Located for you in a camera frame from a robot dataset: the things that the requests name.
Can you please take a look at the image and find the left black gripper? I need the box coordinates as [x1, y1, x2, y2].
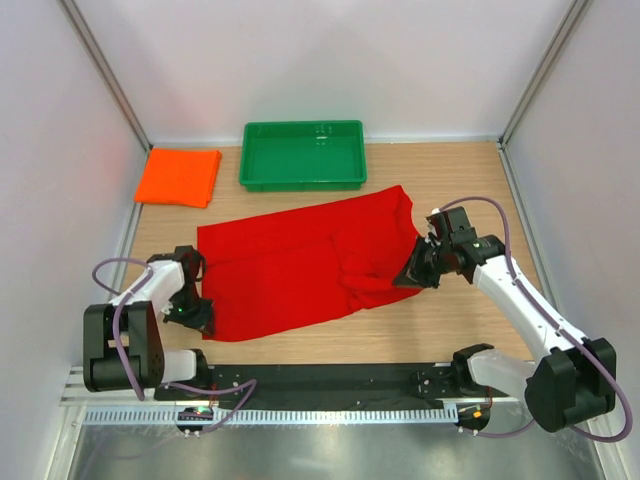
[162, 285, 214, 337]

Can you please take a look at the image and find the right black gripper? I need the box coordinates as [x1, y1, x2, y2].
[393, 235, 452, 289]

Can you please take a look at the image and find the red t shirt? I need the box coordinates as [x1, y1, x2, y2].
[197, 185, 418, 342]

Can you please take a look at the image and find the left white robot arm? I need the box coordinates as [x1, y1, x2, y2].
[83, 245, 214, 400]

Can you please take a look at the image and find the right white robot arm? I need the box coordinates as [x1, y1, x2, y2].
[393, 206, 616, 433]

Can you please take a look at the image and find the folded orange t shirt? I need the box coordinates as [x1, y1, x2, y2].
[134, 148, 222, 208]

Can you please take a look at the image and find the green plastic tray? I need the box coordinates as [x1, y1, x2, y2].
[238, 120, 368, 192]

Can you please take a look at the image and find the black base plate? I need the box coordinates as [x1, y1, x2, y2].
[154, 361, 511, 409]

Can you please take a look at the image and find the aluminium front rail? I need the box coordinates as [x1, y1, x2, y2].
[59, 360, 609, 407]

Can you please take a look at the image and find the white slotted cable duct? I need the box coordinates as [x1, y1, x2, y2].
[83, 404, 458, 426]

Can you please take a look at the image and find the right aluminium frame post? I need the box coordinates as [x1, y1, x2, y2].
[498, 0, 592, 150]

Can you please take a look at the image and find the aluminium frame post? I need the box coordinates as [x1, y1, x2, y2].
[498, 0, 592, 150]
[58, 0, 152, 152]

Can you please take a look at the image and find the left aluminium frame post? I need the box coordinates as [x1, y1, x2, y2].
[58, 0, 152, 152]

